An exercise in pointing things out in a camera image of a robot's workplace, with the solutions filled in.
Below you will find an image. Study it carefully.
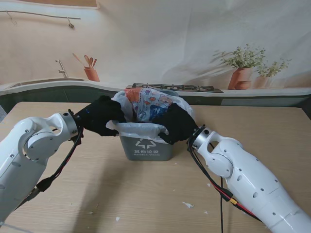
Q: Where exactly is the white plastic garbage bag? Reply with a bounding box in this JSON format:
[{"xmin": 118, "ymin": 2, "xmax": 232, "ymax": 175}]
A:
[{"xmin": 106, "ymin": 87, "xmax": 196, "ymax": 143}]

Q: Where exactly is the black red right arm cable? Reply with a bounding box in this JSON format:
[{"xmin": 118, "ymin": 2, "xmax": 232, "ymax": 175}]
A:
[{"xmin": 186, "ymin": 135, "xmax": 263, "ymax": 233}]

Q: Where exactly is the printed kitchen backdrop cloth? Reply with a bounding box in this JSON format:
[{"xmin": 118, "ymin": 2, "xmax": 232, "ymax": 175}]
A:
[{"xmin": 0, "ymin": 0, "xmax": 311, "ymax": 107}]

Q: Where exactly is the black red arm cable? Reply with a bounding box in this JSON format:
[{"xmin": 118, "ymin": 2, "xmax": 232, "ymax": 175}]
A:
[
  {"xmin": 186, "ymin": 135, "xmax": 263, "ymax": 233},
  {"xmin": 0, "ymin": 128, "xmax": 85, "ymax": 224}
]

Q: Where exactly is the black red left arm cable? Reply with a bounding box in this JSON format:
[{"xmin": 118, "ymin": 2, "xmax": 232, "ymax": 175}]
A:
[{"xmin": 0, "ymin": 128, "xmax": 85, "ymax": 224}]

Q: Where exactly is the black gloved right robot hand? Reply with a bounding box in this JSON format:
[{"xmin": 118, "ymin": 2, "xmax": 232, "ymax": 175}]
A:
[{"xmin": 153, "ymin": 103, "xmax": 199, "ymax": 146}]

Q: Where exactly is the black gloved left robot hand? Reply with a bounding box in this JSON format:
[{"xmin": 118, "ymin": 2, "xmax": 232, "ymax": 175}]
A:
[{"xmin": 75, "ymin": 95, "xmax": 127, "ymax": 138}]

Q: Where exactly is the grey plastic waste bin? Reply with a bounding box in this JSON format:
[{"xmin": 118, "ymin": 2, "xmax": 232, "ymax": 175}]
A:
[{"xmin": 118, "ymin": 89, "xmax": 182, "ymax": 162}]

